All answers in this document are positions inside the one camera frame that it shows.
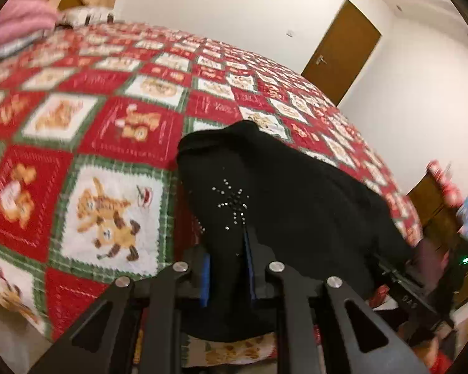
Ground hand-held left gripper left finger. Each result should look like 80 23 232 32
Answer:
29 246 211 374

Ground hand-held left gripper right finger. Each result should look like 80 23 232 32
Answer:
242 228 430 374

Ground black pants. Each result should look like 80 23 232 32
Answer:
176 120 415 342

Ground brown wooden cabinet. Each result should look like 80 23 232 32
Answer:
407 173 468 304

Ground pile of red white packages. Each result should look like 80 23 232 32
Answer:
427 159 468 244

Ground red checkered bear print blanket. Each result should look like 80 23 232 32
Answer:
0 21 427 367

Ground brown wooden door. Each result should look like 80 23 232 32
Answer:
301 0 382 106

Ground patterned white pillow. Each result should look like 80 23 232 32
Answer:
58 6 116 25

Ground grey pillow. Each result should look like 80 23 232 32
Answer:
0 33 45 65

